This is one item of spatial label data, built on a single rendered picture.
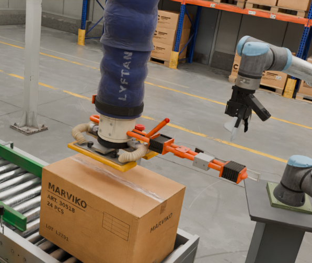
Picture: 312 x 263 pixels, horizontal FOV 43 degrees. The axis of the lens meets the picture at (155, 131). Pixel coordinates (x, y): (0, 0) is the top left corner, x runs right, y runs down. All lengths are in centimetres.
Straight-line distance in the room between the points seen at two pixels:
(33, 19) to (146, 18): 303
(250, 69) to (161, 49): 821
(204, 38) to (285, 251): 841
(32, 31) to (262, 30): 666
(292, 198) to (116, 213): 113
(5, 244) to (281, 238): 156
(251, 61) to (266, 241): 138
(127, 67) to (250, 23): 863
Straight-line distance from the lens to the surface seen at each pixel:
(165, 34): 959
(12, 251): 218
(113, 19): 168
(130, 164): 179
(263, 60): 151
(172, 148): 172
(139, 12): 167
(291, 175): 243
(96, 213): 187
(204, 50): 1056
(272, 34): 1013
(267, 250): 262
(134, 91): 175
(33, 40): 467
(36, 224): 234
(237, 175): 162
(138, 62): 172
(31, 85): 478
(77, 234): 202
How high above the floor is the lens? 189
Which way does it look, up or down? 21 degrees down
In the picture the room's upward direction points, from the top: 9 degrees clockwise
